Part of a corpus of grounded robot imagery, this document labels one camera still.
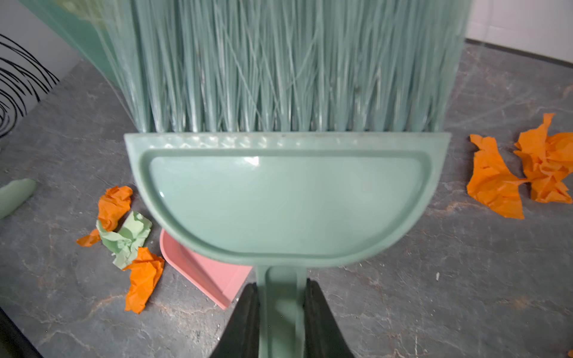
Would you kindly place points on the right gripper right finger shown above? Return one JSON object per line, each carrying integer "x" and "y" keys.
{"x": 323, "y": 337}

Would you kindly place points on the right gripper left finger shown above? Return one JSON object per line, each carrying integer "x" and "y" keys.
{"x": 241, "y": 336}

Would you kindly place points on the pink plastic dustpan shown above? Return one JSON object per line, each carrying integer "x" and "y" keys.
{"x": 221, "y": 282}

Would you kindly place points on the green hand brush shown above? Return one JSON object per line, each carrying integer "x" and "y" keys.
{"x": 281, "y": 135}

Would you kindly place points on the orange paper scrap front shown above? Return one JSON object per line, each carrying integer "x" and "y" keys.
{"x": 146, "y": 271}

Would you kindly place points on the orange paper scrap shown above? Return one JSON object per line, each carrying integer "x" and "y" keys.
{"x": 113, "y": 205}
{"x": 546, "y": 162}
{"x": 146, "y": 271}

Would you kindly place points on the green paper scrap front left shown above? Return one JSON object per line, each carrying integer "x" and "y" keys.
{"x": 125, "y": 243}

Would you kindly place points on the orange paper scrap left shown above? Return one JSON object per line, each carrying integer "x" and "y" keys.
{"x": 113, "y": 205}

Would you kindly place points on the orange paper scrap strip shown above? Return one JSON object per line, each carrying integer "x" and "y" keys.
{"x": 492, "y": 183}

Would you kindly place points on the orange paper scrap right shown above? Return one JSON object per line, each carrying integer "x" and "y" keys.
{"x": 546, "y": 162}

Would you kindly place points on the green handled tongs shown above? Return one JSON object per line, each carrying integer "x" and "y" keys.
{"x": 14, "y": 194}

